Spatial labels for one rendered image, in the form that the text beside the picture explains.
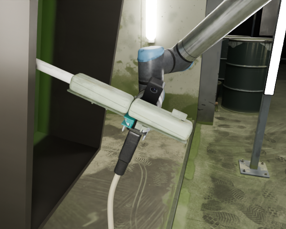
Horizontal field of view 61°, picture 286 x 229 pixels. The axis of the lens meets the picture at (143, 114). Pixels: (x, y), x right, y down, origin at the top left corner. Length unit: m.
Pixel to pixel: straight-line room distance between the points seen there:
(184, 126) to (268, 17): 6.95
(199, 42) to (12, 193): 0.70
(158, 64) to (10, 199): 0.58
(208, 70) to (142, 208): 1.61
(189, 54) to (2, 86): 0.58
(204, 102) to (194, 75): 0.31
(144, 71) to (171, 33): 1.80
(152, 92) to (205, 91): 2.00
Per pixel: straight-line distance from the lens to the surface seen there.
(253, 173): 2.02
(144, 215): 1.48
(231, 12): 0.79
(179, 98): 2.70
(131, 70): 2.76
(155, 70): 0.82
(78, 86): 0.59
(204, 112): 2.72
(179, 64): 0.91
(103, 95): 0.57
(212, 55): 2.59
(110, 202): 0.73
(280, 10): 1.76
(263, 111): 1.88
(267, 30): 7.39
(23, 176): 0.65
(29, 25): 0.52
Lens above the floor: 1.05
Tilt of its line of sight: 21 degrees down
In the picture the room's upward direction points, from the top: straight up
